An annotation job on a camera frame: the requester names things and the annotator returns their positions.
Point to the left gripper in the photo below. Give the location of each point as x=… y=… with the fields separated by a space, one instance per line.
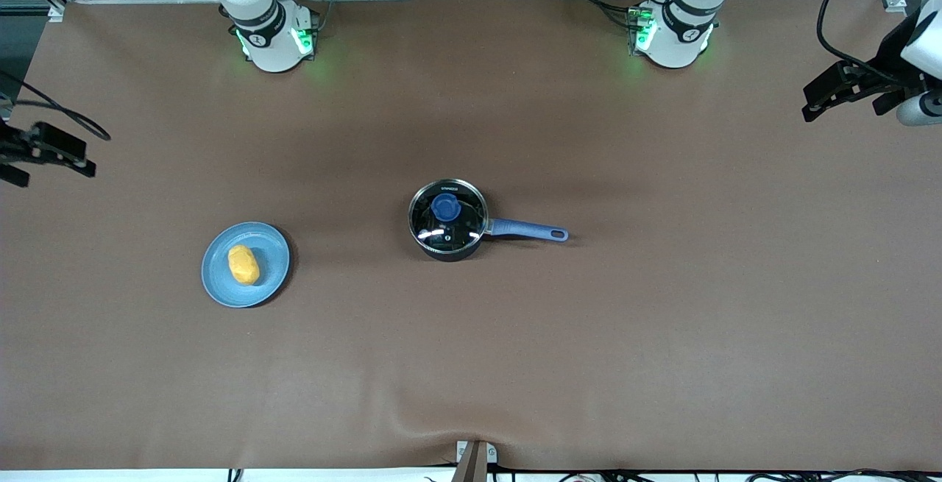
x=889 y=51

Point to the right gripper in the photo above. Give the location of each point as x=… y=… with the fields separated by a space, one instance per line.
x=10 y=147

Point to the yellow potato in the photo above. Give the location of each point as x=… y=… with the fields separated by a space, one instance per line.
x=243 y=265

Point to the glass lid blue knob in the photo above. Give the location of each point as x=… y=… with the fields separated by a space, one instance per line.
x=445 y=208

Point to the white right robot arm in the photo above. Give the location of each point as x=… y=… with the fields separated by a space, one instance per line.
x=268 y=40

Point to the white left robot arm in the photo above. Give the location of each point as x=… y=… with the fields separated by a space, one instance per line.
x=673 y=44

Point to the blue round plate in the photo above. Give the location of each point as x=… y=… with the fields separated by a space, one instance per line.
x=268 y=261

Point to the black left camera mount bar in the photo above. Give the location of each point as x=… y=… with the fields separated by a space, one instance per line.
x=889 y=103

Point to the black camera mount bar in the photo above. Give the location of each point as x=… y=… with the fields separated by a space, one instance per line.
x=13 y=175
x=889 y=103

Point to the black right camera mount bar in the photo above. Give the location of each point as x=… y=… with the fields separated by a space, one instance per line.
x=13 y=175

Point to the metal table corner bracket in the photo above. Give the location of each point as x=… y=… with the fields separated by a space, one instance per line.
x=893 y=1
x=56 y=13

